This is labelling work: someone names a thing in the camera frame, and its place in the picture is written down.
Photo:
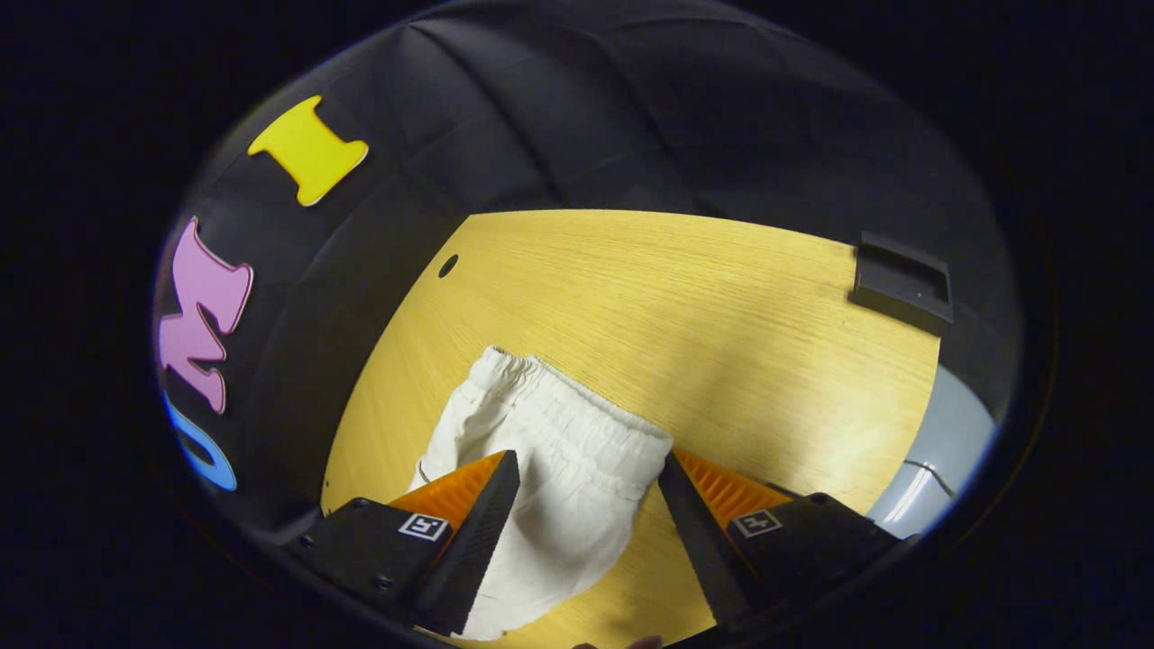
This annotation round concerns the white jeans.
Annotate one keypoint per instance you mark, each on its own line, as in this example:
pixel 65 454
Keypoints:
pixel 577 487

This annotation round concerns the black backdrop cloth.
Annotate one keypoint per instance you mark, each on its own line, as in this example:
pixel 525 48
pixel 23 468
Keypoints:
pixel 586 117

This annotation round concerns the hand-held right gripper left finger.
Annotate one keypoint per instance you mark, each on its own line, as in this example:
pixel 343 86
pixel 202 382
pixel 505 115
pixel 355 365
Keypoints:
pixel 478 550

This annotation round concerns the black table bracket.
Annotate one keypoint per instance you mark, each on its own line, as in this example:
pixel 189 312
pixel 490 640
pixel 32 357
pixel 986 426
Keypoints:
pixel 902 293

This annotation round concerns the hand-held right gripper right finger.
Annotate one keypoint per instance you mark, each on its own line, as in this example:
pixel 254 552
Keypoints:
pixel 708 550

